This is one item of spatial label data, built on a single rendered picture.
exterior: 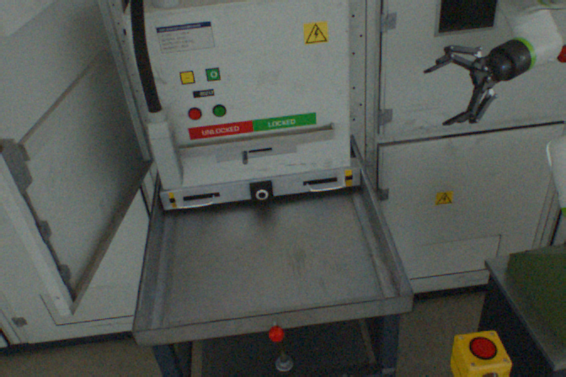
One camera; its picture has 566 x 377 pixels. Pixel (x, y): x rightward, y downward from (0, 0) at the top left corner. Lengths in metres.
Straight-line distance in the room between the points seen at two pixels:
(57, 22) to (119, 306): 1.20
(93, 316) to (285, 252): 1.13
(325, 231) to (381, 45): 0.57
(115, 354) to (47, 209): 1.17
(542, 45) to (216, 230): 0.95
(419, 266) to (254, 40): 1.24
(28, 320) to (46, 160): 1.16
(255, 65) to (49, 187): 0.54
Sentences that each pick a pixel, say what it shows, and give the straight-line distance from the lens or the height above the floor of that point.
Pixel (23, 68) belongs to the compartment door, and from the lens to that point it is 1.23.
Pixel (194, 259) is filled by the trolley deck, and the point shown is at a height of 0.85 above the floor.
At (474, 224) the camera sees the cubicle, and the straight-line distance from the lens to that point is 2.10.
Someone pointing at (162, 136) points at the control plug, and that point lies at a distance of 1.24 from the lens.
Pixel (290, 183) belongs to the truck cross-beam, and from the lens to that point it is 1.44.
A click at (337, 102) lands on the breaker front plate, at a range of 1.35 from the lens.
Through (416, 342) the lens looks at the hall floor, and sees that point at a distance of 2.21.
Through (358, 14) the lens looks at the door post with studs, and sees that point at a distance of 1.57.
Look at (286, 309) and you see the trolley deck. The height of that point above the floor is 0.85.
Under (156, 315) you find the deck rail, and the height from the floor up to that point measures 0.85.
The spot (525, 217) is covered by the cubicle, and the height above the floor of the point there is 0.41.
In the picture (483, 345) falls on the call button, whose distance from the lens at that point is 1.10.
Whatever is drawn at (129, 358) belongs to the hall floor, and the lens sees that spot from 2.31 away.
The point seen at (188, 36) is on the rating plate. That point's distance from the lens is 1.25.
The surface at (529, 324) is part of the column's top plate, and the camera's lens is 1.36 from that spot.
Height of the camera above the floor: 1.77
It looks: 37 degrees down
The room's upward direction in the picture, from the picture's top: 6 degrees counter-clockwise
